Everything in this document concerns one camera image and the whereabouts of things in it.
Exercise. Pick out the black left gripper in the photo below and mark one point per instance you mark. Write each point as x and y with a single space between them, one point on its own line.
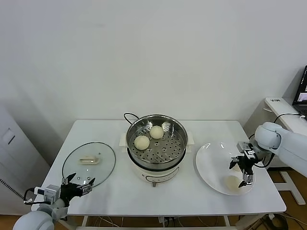
69 191

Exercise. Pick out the cream electric cooker base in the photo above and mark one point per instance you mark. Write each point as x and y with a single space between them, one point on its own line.
156 173

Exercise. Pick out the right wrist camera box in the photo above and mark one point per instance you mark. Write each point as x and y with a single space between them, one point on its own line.
242 145

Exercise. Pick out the glass pot lid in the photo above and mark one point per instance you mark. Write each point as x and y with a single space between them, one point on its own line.
105 163

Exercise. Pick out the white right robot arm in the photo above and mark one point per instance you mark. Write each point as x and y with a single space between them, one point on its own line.
287 146

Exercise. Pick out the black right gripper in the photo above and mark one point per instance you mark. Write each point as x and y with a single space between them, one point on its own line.
247 164

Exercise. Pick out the steel steamer basket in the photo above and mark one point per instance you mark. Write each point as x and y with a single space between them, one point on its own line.
168 148

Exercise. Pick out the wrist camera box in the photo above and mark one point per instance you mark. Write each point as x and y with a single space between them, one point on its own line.
242 145
50 192

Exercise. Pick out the grey metal cabinet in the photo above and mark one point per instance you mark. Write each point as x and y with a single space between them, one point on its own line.
14 155

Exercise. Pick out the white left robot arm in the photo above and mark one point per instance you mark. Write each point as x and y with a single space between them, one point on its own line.
33 219

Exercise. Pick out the white table frame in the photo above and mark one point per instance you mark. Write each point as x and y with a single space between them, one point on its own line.
84 221

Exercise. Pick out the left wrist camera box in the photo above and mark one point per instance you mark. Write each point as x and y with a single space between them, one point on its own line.
50 192

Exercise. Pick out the black laptop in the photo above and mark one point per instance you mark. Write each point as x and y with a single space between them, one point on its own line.
301 91

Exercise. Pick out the white round plate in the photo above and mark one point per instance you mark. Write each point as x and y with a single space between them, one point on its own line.
211 167

